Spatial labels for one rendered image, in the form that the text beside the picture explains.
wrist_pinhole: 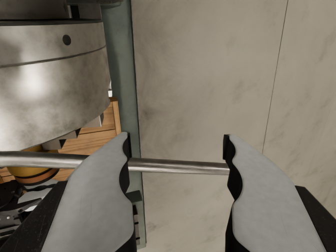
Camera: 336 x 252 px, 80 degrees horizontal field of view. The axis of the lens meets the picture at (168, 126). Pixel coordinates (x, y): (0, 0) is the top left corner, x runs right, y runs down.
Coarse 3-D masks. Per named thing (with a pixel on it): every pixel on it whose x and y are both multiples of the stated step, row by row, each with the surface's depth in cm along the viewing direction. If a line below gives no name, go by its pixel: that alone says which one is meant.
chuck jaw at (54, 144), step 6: (108, 96) 37; (102, 114) 37; (96, 120) 35; (102, 120) 37; (84, 126) 35; (90, 126) 35; (96, 126) 35; (72, 132) 35; (78, 132) 37; (60, 138) 35; (66, 138) 35; (42, 144) 35; (48, 144) 35; (54, 144) 36; (60, 144) 36
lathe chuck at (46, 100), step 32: (32, 64) 20; (64, 64) 22; (96, 64) 27; (0, 96) 19; (32, 96) 21; (64, 96) 23; (96, 96) 28; (0, 128) 20; (32, 128) 22; (64, 128) 25
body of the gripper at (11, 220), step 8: (0, 184) 42; (8, 184) 42; (16, 184) 42; (0, 192) 40; (8, 192) 40; (16, 192) 41; (0, 200) 39; (8, 200) 39; (0, 216) 38; (8, 216) 39; (16, 216) 40; (24, 216) 43; (0, 224) 40; (8, 224) 40; (16, 224) 40
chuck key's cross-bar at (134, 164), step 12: (0, 156) 15; (12, 156) 15; (24, 156) 15; (36, 156) 15; (48, 156) 16; (60, 156) 16; (72, 156) 16; (84, 156) 16; (72, 168) 16; (132, 168) 17; (144, 168) 17; (156, 168) 18; (168, 168) 18; (180, 168) 18; (192, 168) 18; (204, 168) 19; (216, 168) 19; (228, 168) 19
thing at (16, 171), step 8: (40, 144) 36; (56, 152) 39; (8, 168) 35; (16, 168) 34; (24, 168) 34; (32, 168) 35; (40, 168) 36; (48, 168) 38; (56, 168) 39; (16, 176) 36; (24, 176) 36; (32, 176) 36; (40, 176) 37; (48, 176) 38; (24, 184) 37; (32, 184) 37
